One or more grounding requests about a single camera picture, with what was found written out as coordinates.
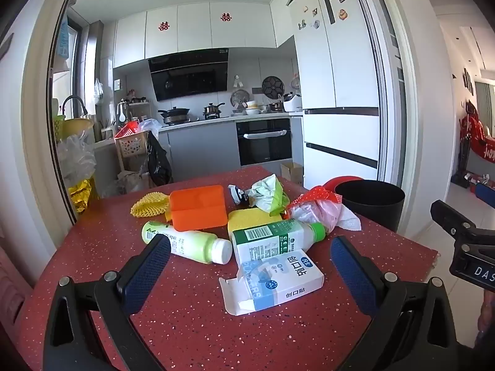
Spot black built-in oven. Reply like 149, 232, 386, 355
235, 118, 292, 167

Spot yellow basin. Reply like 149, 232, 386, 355
62, 118, 94, 137

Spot black trash bin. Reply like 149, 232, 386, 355
334, 180, 406, 234

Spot black wok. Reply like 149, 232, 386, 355
158, 106, 191, 125

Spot black faucet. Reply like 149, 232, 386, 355
61, 95, 89, 118

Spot white sliding door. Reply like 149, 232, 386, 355
371, 0, 420, 188

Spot grey lower cabinets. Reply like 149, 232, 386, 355
158, 118, 304, 181

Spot clear pink plastic bag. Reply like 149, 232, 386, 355
288, 201, 362, 234

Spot white upper cabinets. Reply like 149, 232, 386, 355
114, 2, 296, 68

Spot round black rack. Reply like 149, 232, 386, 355
262, 76, 285, 98

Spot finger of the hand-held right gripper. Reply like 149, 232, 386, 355
475, 183, 495, 204
430, 199, 495, 246

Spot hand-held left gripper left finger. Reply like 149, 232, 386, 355
42, 234, 173, 371

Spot group of fridge magnets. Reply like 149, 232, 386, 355
298, 0, 356, 32

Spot green white wrapper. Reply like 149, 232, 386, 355
247, 175, 291, 217

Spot green and white carton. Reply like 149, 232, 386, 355
231, 218, 326, 265

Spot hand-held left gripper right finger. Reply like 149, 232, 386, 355
330, 235, 461, 371

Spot dark crumpled snack wrapper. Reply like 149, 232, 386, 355
227, 183, 251, 206

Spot black range hood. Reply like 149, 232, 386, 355
148, 48, 230, 102

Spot yellow foam fruit net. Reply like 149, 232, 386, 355
130, 191, 173, 219

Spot small green white bottle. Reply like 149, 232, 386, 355
141, 220, 233, 265

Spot cardboard box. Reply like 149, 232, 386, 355
280, 161, 304, 186

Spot black plastic bag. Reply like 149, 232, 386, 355
147, 131, 173, 186

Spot red basin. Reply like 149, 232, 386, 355
322, 176, 366, 194

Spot white blue plaster box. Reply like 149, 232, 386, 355
218, 253, 325, 316

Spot gold foil bag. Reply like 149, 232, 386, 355
67, 180, 93, 213

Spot red polka dot wrapper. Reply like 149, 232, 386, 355
288, 185, 344, 217

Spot white rice cooker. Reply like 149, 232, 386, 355
283, 92, 302, 113

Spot beige perforated basket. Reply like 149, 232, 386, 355
116, 133, 149, 160

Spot steel pot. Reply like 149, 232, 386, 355
203, 102, 226, 119

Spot white refrigerator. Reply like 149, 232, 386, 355
288, 0, 381, 191

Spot yellow sponge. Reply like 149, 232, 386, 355
227, 209, 283, 242

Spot red basket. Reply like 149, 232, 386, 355
115, 121, 140, 138

